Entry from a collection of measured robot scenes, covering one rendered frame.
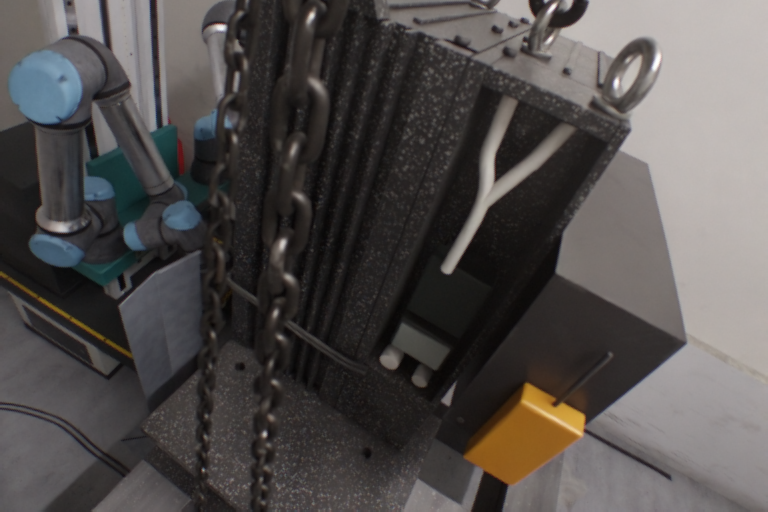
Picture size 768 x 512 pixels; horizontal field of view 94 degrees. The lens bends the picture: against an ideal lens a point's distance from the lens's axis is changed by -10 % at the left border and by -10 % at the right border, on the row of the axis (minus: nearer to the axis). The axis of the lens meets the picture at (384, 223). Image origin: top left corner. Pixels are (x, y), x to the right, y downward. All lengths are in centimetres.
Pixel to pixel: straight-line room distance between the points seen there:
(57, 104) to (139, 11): 58
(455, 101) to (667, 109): 126
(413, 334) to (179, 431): 47
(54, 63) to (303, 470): 84
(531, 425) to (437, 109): 35
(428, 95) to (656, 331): 31
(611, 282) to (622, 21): 123
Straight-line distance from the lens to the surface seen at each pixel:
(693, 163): 169
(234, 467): 83
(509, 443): 53
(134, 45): 146
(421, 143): 44
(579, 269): 41
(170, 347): 108
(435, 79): 42
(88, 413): 195
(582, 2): 52
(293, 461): 84
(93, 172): 139
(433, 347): 65
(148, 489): 109
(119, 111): 105
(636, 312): 41
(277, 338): 18
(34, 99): 92
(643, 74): 40
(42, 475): 190
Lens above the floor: 169
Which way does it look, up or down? 37 degrees down
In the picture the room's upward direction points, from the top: 19 degrees clockwise
